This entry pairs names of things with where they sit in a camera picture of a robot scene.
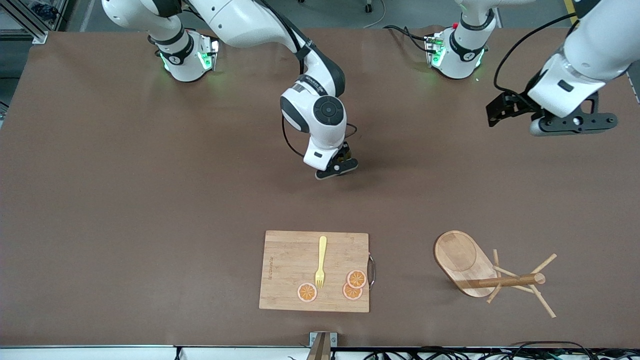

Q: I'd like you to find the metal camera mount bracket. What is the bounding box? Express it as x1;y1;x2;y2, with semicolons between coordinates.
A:
306;331;338;360

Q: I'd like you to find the bamboo cutting board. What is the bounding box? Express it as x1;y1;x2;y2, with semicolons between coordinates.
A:
258;230;376;314

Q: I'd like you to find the black left arm base cable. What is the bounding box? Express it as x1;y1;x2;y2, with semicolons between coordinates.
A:
382;24;432;53

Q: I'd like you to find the black cable bundle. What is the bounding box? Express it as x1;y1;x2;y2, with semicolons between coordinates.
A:
362;341;640;360

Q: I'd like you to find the wooden mug tree rack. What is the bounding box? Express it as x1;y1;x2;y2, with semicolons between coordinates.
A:
433;230;558;319

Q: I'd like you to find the white floor cable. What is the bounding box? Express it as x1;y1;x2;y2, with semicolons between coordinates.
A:
363;0;387;29

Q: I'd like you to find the aluminium frame profile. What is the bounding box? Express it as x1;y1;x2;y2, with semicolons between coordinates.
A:
0;0;49;45

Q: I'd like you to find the yellow plastic fork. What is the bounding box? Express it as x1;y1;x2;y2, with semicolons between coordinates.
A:
314;235;328;289

